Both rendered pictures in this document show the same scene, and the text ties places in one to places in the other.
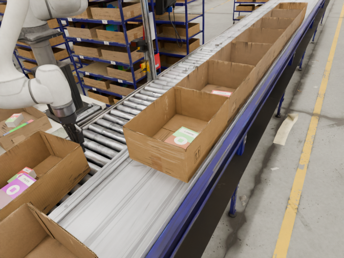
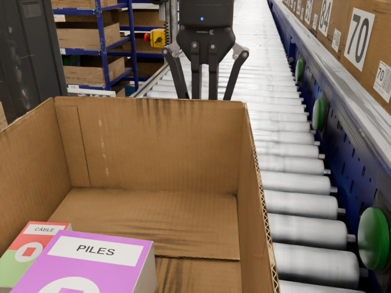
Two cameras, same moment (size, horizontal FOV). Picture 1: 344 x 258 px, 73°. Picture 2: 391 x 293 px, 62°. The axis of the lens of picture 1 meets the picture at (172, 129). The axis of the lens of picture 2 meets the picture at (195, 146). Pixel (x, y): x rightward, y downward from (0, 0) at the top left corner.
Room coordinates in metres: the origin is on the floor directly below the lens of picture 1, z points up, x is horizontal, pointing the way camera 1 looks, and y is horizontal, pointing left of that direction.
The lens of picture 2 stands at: (0.45, 0.68, 1.08)
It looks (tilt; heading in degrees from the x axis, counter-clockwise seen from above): 27 degrees down; 334
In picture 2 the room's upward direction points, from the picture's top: straight up
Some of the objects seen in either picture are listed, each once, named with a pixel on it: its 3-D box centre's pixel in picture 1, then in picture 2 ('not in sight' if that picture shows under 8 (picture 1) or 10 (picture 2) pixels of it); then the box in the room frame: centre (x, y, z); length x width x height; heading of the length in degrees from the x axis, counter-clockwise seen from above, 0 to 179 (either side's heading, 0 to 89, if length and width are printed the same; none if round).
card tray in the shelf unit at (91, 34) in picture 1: (89, 29); not in sight; (2.81, 0.82, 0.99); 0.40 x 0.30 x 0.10; 52
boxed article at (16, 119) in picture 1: (15, 120); not in sight; (1.33, 1.03, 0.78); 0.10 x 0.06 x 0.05; 175
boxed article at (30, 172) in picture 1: (22, 178); (34, 264); (0.78, 0.73, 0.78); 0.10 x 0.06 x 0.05; 150
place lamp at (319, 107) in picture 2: not in sight; (317, 114); (0.94, 0.14, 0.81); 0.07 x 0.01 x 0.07; 144
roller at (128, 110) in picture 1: (145, 115); (221, 102); (1.31, 0.17, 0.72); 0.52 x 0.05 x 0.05; 54
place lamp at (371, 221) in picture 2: not in sight; (370, 238); (0.62, 0.37, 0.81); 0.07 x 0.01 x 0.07; 144
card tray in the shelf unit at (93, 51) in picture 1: (94, 47); not in sight; (2.81, 0.81, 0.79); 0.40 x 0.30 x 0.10; 56
